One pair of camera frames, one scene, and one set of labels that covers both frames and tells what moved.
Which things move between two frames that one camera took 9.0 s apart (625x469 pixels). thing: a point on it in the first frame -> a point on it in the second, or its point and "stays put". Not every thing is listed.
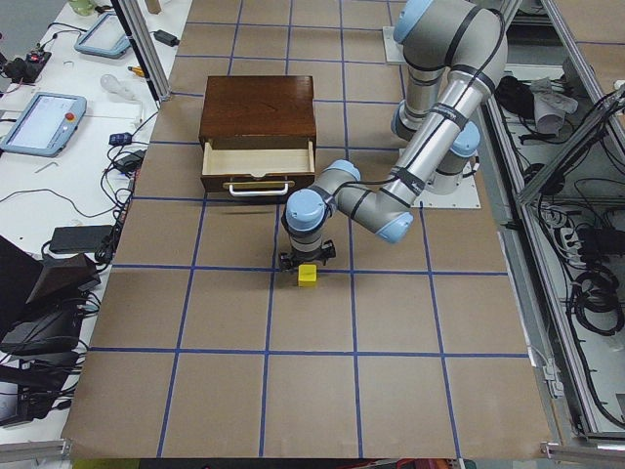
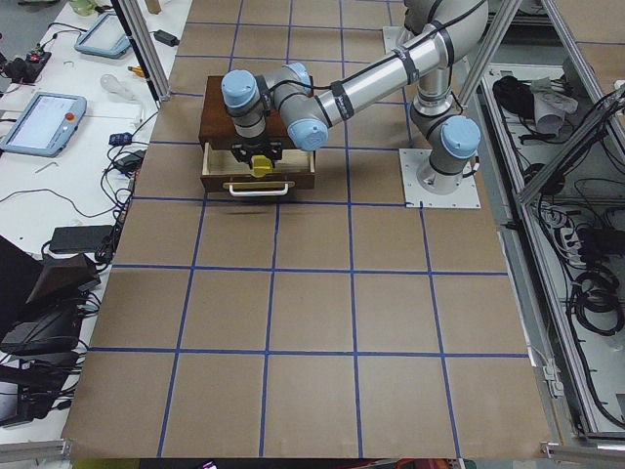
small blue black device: (116, 139) stays put
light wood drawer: (257, 172) stays put
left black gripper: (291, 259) -> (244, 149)
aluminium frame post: (142, 37) stays put
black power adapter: (79, 238) stays put
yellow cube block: (307, 275) -> (262, 165)
